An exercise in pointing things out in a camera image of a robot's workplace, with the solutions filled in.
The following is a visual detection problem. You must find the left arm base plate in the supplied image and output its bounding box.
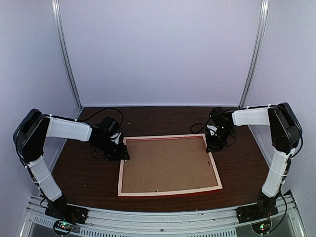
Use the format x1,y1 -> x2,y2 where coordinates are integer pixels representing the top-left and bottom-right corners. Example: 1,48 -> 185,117
45,205 -> 88,224

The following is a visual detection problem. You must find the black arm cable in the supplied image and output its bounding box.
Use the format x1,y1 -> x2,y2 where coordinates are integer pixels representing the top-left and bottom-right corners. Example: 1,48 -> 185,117
76,107 -> 124,129
190,118 -> 213,135

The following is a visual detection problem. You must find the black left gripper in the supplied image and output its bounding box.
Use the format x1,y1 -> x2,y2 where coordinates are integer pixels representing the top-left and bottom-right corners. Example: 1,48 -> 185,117
95,137 -> 130,161

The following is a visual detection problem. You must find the aluminium front rail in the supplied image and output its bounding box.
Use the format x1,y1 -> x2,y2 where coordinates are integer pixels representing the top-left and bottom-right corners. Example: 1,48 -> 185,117
24,195 -> 301,237

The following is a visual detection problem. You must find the aluminium corner post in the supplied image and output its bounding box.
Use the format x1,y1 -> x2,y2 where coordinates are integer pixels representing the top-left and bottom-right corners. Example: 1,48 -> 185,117
51,0 -> 83,110
238,0 -> 269,108

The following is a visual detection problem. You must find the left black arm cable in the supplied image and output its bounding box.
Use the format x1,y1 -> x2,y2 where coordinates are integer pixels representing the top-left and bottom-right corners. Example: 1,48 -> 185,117
76,107 -> 124,129

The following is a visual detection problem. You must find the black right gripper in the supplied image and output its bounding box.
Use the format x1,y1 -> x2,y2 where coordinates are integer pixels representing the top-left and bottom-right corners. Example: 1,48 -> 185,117
206,126 -> 234,153

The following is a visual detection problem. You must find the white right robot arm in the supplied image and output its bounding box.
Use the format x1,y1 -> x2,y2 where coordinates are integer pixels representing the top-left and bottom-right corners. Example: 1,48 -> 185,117
206,102 -> 303,218

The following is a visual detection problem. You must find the left aluminium corner post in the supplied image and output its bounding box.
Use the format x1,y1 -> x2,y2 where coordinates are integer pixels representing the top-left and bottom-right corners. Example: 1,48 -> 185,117
51,0 -> 83,110

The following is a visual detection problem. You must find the brown backing board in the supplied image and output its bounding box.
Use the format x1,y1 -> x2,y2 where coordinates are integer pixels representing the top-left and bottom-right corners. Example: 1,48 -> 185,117
121,137 -> 219,193

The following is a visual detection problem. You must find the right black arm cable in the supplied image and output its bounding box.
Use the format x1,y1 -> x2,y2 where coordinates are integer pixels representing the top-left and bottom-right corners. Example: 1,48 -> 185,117
190,118 -> 213,135

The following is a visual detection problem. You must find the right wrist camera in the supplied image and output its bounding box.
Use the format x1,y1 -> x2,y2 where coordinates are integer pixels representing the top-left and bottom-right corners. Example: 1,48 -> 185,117
206,125 -> 217,136

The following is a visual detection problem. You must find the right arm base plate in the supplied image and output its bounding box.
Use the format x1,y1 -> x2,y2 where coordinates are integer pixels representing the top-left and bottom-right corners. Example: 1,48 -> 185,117
236,204 -> 278,223

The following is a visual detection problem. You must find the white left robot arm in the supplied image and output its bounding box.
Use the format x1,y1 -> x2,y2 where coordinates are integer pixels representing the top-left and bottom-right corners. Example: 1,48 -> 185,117
13,108 -> 130,219

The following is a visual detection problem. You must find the right aluminium corner post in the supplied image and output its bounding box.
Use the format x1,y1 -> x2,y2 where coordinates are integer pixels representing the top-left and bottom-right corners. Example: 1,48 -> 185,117
238,0 -> 269,108

